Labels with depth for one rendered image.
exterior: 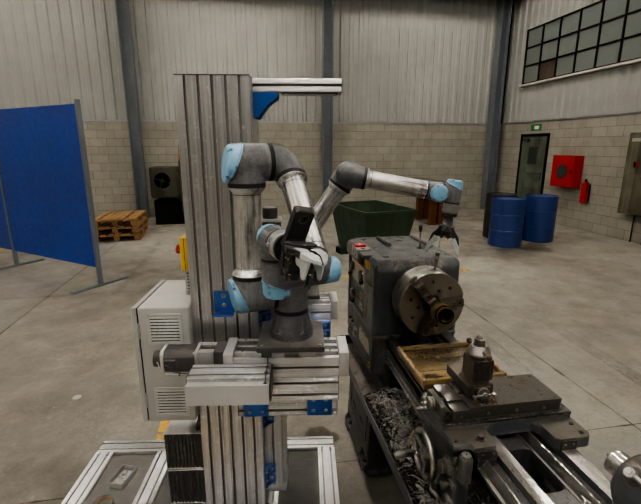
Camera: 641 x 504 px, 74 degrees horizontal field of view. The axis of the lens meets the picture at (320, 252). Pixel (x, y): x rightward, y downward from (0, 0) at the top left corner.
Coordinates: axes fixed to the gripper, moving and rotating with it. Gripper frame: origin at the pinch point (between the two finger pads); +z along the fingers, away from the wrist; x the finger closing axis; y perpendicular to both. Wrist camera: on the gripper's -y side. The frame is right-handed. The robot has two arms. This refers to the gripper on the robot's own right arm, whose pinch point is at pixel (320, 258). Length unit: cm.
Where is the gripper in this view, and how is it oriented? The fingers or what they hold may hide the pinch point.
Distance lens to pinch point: 83.7
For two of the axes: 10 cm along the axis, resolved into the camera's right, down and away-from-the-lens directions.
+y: -1.3, 9.7, 1.9
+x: -9.1, -0.4, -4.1
